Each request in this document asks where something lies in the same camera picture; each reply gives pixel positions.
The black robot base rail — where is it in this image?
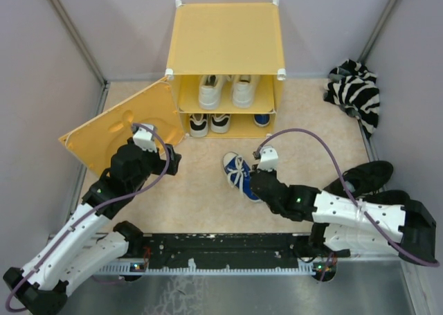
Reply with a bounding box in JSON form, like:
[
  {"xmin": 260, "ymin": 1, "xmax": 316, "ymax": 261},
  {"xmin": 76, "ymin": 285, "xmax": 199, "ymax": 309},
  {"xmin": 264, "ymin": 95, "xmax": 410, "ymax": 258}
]
[{"xmin": 98, "ymin": 233, "xmax": 350, "ymax": 282}]

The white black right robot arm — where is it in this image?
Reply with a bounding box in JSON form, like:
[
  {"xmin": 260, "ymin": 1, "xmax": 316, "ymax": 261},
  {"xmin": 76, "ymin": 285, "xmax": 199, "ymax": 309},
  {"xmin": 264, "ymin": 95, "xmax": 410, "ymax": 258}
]
[{"xmin": 250, "ymin": 168, "xmax": 439, "ymax": 267}]

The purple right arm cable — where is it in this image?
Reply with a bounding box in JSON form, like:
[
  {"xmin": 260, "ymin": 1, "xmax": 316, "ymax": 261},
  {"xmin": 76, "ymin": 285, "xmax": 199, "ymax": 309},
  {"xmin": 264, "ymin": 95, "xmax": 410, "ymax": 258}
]
[{"xmin": 253, "ymin": 128, "xmax": 440, "ymax": 268}]

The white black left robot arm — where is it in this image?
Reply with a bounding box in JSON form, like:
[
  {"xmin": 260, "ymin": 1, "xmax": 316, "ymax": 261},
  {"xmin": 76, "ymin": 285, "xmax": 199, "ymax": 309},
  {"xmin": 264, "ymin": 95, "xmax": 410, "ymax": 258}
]
[{"xmin": 3, "ymin": 143, "xmax": 181, "ymax": 314}]

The black white striped cloth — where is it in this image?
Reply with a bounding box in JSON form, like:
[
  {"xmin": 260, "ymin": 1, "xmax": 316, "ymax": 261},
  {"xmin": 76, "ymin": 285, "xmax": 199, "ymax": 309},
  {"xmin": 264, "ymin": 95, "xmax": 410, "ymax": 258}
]
[{"xmin": 323, "ymin": 59, "xmax": 380, "ymax": 138}]

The black sneaker lower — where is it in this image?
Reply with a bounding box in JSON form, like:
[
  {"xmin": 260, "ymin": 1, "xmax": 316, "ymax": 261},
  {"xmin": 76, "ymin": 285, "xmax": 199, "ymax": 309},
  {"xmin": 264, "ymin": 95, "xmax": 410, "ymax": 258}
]
[{"xmin": 363, "ymin": 190, "xmax": 410, "ymax": 207}]

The blue canvas shoe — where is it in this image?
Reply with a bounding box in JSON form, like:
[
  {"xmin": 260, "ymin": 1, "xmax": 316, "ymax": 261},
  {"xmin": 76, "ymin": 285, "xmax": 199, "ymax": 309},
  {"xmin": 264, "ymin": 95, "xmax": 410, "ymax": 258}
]
[
  {"xmin": 222, "ymin": 152, "xmax": 261, "ymax": 203},
  {"xmin": 253, "ymin": 114, "xmax": 271, "ymax": 127}
]

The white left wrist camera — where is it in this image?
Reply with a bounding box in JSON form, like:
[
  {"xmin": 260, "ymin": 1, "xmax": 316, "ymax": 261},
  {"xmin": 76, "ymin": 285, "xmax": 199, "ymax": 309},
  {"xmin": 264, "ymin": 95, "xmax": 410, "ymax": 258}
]
[{"xmin": 132, "ymin": 123, "xmax": 157, "ymax": 152}]

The black sneaker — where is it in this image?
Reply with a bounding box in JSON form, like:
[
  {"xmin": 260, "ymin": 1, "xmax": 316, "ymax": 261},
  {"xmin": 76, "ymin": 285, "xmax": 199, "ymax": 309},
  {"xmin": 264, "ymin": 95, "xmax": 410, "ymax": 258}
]
[
  {"xmin": 342, "ymin": 161, "xmax": 394, "ymax": 198},
  {"xmin": 363, "ymin": 190, "xmax": 410, "ymax": 207}
]

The yellow plastic shoe cabinet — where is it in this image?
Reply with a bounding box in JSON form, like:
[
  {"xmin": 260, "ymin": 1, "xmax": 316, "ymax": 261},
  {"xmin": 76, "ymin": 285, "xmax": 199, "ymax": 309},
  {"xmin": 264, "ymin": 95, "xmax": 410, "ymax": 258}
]
[{"xmin": 165, "ymin": 0, "xmax": 287, "ymax": 138}]

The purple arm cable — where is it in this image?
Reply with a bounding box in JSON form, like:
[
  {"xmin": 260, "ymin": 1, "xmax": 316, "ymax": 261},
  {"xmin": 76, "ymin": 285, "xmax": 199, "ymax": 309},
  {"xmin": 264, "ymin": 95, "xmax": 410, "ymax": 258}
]
[
  {"xmin": 5, "ymin": 122, "xmax": 171, "ymax": 312},
  {"xmin": 253, "ymin": 128, "xmax": 440, "ymax": 268}
]

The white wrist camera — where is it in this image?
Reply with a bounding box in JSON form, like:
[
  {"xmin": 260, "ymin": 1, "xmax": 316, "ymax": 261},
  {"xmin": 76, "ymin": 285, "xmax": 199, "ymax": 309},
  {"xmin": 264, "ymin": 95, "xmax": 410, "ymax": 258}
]
[
  {"xmin": 132, "ymin": 123, "xmax": 157, "ymax": 152},
  {"xmin": 253, "ymin": 145, "xmax": 278, "ymax": 172}
]

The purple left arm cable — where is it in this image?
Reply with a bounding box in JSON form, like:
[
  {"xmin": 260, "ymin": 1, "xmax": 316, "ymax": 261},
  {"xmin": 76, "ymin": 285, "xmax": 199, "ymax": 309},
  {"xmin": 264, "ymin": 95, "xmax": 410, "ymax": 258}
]
[{"xmin": 5, "ymin": 122, "xmax": 171, "ymax": 312}]

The yellow cabinet door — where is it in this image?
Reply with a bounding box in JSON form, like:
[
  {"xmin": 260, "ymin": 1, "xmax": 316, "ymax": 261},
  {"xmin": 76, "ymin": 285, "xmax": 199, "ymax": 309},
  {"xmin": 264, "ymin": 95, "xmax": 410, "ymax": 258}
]
[{"xmin": 59, "ymin": 76, "xmax": 185, "ymax": 177}]

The black white canvas shoe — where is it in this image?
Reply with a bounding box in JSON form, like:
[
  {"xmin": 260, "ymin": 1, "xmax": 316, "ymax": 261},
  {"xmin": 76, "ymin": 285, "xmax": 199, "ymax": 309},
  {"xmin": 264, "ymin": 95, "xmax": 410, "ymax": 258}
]
[
  {"xmin": 189, "ymin": 114, "xmax": 208, "ymax": 138},
  {"xmin": 210, "ymin": 114, "xmax": 230, "ymax": 134}
]

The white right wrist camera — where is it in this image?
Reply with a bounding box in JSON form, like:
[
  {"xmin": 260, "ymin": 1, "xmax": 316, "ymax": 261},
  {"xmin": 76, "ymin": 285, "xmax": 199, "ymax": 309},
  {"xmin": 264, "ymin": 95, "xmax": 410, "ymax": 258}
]
[{"xmin": 253, "ymin": 145, "xmax": 278, "ymax": 172}]

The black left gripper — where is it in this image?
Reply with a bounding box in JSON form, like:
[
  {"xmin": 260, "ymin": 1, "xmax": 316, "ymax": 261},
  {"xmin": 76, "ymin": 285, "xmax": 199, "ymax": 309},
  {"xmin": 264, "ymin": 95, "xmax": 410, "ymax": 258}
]
[{"xmin": 127, "ymin": 143, "xmax": 180, "ymax": 194}]

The black sneaker upper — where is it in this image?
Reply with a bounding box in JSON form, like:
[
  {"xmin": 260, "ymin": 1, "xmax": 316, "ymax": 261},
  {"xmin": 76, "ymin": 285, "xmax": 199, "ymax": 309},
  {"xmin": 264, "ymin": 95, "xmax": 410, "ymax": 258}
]
[{"xmin": 342, "ymin": 161, "xmax": 394, "ymax": 198}]

